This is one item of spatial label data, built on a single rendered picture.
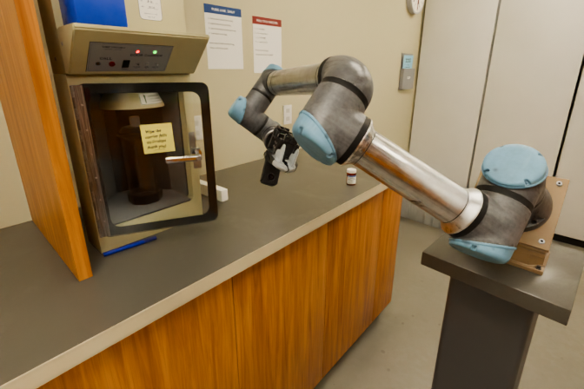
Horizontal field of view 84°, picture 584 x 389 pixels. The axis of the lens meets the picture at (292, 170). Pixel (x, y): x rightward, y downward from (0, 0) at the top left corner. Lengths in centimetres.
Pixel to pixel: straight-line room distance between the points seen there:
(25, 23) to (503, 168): 99
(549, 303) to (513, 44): 268
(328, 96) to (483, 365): 87
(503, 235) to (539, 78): 265
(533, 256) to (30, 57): 120
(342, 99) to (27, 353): 74
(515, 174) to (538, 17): 265
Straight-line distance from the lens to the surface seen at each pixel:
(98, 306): 85
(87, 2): 85
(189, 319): 93
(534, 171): 82
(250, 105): 100
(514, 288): 94
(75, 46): 85
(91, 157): 94
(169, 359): 96
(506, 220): 79
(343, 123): 64
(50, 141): 84
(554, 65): 334
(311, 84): 82
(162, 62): 95
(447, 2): 357
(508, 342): 110
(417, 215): 338
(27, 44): 83
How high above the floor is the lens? 142
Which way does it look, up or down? 17 degrees down
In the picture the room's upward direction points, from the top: straight up
